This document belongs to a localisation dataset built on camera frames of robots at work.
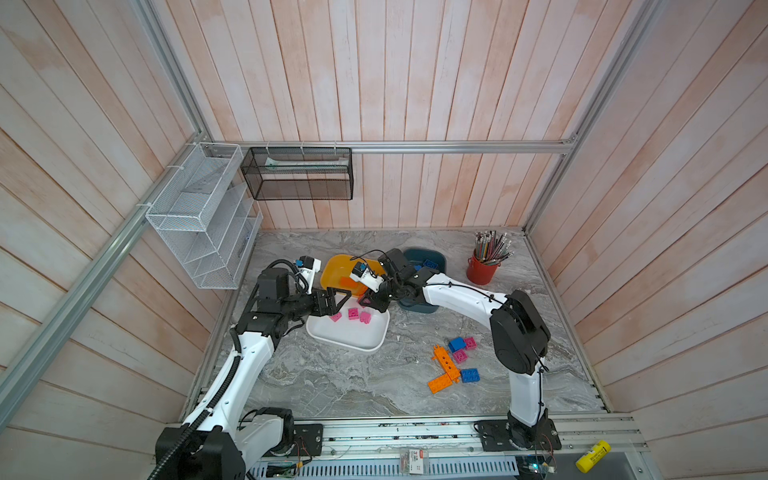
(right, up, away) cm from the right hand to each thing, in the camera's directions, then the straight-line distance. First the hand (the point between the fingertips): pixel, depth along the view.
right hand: (362, 297), depth 89 cm
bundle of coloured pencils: (+43, +15, +9) cm, 46 cm away
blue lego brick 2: (+29, -14, 0) cm, 32 cm away
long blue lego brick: (+24, +10, +18) cm, 32 cm away
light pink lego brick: (-9, -7, +6) cm, 13 cm away
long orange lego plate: (+25, -19, -5) cm, 32 cm away
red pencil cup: (+41, +7, +15) cm, 44 cm away
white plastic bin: (-3, -10, +4) cm, 11 cm away
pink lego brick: (-3, -6, +6) cm, 9 cm away
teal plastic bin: (+19, +12, +19) cm, 30 cm away
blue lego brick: (+31, -21, -7) cm, 38 cm away
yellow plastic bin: (-10, +8, +15) cm, 20 cm away
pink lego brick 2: (+1, 0, -8) cm, 9 cm away
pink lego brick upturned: (+1, -7, +6) cm, 9 cm away
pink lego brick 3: (+29, -17, -3) cm, 34 cm away
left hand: (-6, +1, -12) cm, 13 cm away
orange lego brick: (+22, -23, -7) cm, 33 cm away
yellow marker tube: (+56, -36, -19) cm, 69 cm away
